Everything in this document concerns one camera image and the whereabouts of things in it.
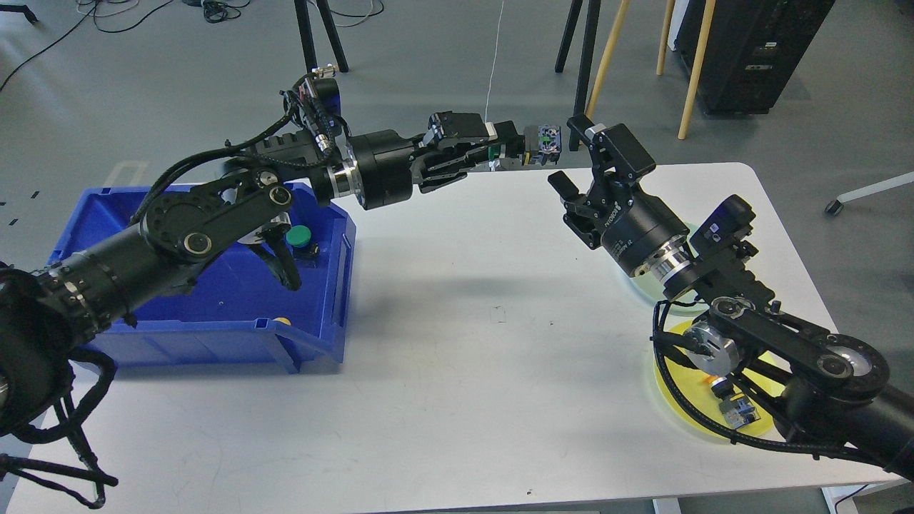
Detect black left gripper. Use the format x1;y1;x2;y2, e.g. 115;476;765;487
347;111;527;209

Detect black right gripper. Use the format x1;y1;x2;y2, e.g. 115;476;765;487
546;115;688;278

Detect green push button front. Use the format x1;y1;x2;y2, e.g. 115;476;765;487
487;124;563;166

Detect green push button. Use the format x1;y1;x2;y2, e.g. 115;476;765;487
284;225;320;266
487;124;563;166

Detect yellow push button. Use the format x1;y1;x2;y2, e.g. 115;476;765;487
710;377;760;429

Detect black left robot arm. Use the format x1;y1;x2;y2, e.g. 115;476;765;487
2;65;554;510

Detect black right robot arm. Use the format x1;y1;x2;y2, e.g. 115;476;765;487
548;114;913;479

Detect light green plate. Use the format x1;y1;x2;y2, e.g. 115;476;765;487
628;223;708;318

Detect green push button back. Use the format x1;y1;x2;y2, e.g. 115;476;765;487
284;225;320;266

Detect yellow plate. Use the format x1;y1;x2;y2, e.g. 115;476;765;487
653;319;788;438

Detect black tripod right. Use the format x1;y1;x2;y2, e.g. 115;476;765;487
554;1;603;116

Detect black tripod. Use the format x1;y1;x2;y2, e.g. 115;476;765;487
293;0;351;74
554;1;603;116

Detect wooden easel legs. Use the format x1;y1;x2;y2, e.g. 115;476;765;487
582;0;719;141

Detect black cabinet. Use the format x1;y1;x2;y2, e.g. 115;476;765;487
698;1;835;118

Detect black tripod left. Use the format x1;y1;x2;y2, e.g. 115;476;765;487
293;0;351;74

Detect white chair base leg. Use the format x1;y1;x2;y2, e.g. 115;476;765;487
825;171;913;217

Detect blue plastic bin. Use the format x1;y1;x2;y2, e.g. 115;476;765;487
89;183;356;373

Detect white cable with plug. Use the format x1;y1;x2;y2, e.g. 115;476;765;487
482;0;506;124

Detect black floor cables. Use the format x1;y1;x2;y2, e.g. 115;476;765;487
0;0;386;94

